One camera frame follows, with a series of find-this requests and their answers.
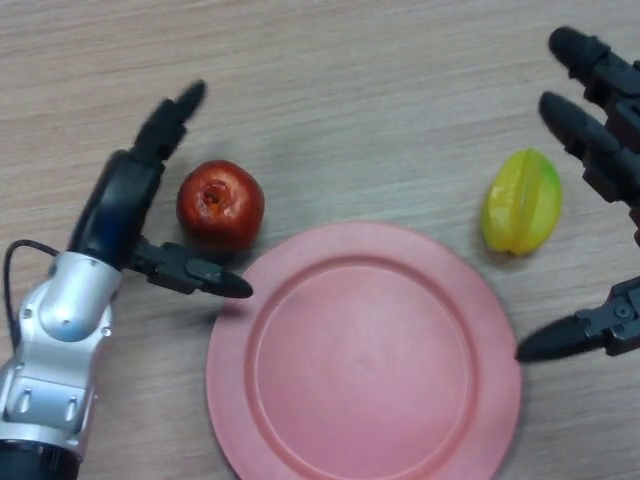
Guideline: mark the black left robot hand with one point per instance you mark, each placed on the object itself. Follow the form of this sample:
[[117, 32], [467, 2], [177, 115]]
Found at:
[[120, 210]]

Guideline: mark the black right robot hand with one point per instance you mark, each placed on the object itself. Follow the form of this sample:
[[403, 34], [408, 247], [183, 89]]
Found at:
[[600, 130]]

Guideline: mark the red apple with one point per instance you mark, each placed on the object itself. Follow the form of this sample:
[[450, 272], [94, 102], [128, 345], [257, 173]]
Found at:
[[220, 205]]

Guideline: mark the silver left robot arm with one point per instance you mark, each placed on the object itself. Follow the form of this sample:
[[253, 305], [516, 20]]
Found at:
[[55, 330]]

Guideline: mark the pink round plate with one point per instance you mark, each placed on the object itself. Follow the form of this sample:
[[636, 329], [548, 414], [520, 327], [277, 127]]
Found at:
[[364, 357]]

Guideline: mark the yellow green starfruit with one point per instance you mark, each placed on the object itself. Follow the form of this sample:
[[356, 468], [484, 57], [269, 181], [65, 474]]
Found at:
[[522, 202]]

